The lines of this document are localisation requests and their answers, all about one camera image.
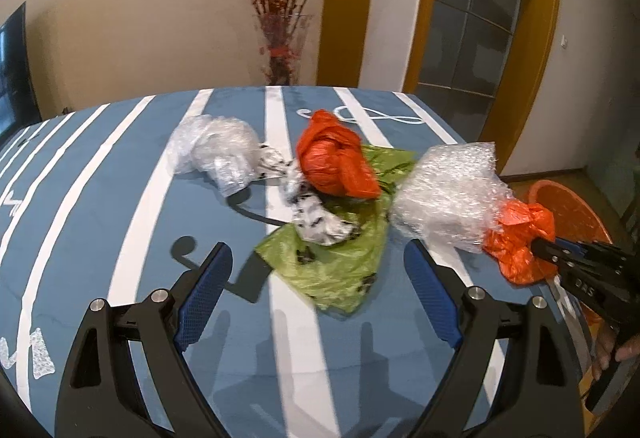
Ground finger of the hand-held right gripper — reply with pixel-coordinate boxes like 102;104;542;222
530;239;591;276
557;239;621;261

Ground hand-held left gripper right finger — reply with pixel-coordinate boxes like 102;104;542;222
402;240;586;438

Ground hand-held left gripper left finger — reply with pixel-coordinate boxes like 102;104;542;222
54;242;235;438

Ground orange plastic basket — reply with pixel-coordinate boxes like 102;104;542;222
525;180;615;344

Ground person's right hand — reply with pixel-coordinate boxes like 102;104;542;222
592;318;640;383

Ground bubble wrap sheet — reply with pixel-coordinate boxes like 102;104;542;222
389;142;513;253

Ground light green printed plastic bag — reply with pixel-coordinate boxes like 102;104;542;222
255;144;418;316

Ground blue white striped tablecloth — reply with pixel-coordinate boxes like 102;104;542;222
0;85;586;438

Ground white black patterned plastic bag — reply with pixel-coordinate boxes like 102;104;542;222
257;144;363;246

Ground clear crinkled plastic bag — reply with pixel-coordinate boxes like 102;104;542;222
166;114;261;197

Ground knotted orange plastic bag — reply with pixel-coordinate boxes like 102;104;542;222
296;110;383;199

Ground frosted glass door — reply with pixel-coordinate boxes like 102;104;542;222
417;0;528;103

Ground glass floor vase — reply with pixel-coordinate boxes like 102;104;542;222
255;14;312;86

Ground black flat television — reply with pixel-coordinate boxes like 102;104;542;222
0;2;43;139

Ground yellow wooden door frame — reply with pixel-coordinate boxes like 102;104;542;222
402;0;563;169

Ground yellow wooden wall trim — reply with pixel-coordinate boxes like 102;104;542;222
316;0;381;87

